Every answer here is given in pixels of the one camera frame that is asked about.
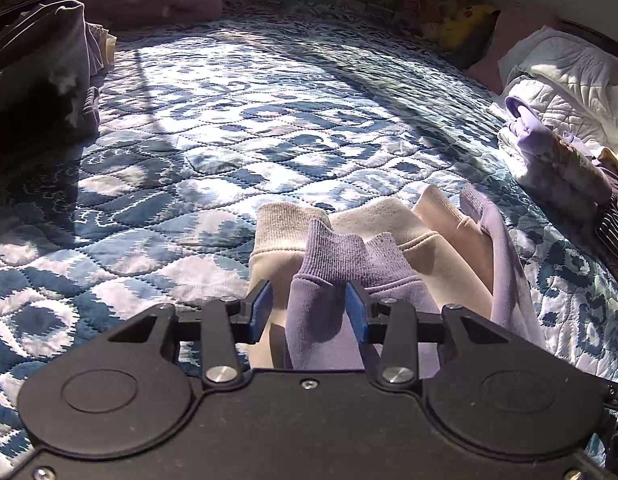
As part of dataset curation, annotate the beige and lilac sweatshirt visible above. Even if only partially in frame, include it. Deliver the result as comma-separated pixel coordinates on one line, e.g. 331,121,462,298
248,184,544,370

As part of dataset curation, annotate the grey folded clothes pile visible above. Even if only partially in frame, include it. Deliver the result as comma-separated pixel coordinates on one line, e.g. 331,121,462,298
0,0,117,139

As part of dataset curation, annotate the folded floral lilac garment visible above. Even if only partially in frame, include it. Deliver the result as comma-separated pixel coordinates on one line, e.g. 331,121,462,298
498,96,612,223

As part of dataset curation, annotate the black white striped folded shirt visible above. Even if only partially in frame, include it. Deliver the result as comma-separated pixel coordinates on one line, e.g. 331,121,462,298
594,198,618,259

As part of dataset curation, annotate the blue white quilted bedspread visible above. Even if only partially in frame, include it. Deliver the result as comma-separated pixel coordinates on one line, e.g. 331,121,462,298
0,10,618,476

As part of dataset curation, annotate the white quilted duvet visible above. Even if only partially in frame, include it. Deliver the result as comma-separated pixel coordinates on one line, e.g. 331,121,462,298
498,26,618,155

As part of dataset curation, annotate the yellow plush toy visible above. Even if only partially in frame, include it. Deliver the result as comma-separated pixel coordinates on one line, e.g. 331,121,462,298
420,0,498,51

